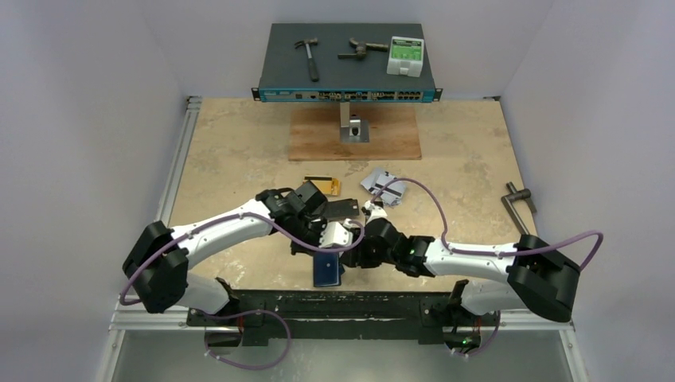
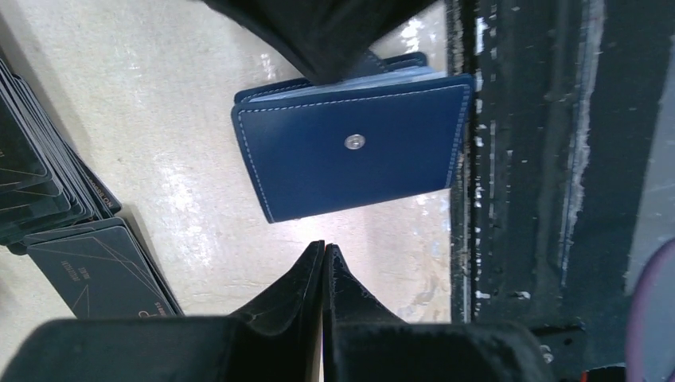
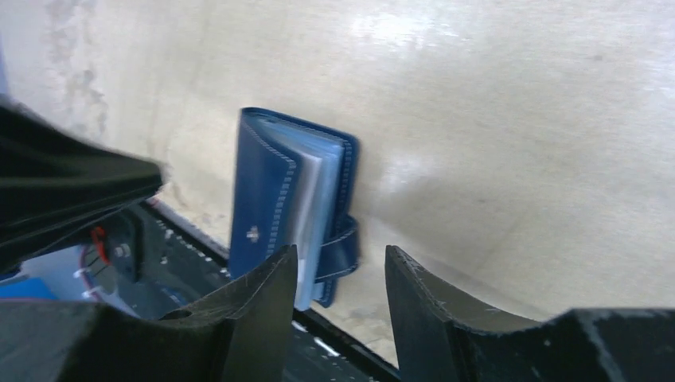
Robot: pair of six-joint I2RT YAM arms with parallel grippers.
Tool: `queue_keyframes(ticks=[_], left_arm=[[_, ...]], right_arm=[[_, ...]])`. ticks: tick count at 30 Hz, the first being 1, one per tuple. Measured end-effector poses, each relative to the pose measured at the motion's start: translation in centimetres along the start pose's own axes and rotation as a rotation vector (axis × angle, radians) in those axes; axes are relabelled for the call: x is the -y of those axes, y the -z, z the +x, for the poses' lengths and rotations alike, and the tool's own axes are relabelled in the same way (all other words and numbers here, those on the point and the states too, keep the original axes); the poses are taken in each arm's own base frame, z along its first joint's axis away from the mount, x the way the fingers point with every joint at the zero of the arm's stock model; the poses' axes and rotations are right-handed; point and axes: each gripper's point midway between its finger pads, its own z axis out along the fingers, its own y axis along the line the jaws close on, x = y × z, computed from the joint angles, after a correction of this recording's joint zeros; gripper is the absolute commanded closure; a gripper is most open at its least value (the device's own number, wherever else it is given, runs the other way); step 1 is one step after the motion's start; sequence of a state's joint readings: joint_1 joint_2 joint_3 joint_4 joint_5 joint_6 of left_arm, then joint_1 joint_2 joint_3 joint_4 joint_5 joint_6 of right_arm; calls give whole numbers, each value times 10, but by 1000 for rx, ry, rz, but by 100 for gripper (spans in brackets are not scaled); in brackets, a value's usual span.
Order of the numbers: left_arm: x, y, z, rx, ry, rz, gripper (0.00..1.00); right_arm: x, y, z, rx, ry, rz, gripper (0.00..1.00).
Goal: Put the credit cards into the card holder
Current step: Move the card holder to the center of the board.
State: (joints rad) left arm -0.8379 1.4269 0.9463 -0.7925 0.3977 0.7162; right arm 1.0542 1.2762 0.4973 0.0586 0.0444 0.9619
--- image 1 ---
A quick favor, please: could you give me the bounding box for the navy blue card holder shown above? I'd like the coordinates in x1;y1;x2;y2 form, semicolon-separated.
313;252;343;287

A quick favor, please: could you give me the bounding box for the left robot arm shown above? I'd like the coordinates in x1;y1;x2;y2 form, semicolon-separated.
119;182;327;325

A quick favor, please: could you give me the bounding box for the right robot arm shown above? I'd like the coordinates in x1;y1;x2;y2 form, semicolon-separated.
340;218;581;324

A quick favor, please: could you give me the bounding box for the black card pile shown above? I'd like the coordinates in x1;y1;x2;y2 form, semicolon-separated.
323;198;361;220

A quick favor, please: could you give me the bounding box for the plywood board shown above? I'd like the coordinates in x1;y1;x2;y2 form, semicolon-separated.
288;106;422;162

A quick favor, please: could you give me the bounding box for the hammer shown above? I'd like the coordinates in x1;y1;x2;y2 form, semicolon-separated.
294;37;320;82

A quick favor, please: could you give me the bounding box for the rusty metal clamp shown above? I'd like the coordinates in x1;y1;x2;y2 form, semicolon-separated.
337;37;389;60

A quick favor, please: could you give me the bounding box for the white green box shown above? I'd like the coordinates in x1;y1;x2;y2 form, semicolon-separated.
386;36;425;78

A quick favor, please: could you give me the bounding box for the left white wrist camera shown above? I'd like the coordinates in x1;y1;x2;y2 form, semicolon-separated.
318;219;357;248

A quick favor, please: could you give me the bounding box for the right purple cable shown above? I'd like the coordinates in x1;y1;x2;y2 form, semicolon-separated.
369;177;605;360

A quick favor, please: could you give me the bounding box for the purple cable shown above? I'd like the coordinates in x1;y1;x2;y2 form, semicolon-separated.
119;212;366;371
369;177;605;360

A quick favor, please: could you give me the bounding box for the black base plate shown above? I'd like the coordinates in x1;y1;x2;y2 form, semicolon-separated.
186;290;497;346

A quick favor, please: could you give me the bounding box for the metal bracket stand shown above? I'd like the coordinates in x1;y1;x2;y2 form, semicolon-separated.
339;102;370;143

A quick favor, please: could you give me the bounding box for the network switch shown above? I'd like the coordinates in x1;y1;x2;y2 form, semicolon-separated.
252;22;443;103

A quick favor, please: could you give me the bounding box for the metal crank handle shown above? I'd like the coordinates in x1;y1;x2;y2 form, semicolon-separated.
501;182;538;236

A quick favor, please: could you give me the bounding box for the aluminium frame rail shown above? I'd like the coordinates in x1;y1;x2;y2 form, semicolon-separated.
96;96;588;381

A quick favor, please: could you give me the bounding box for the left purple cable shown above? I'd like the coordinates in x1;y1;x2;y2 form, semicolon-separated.
119;212;366;371

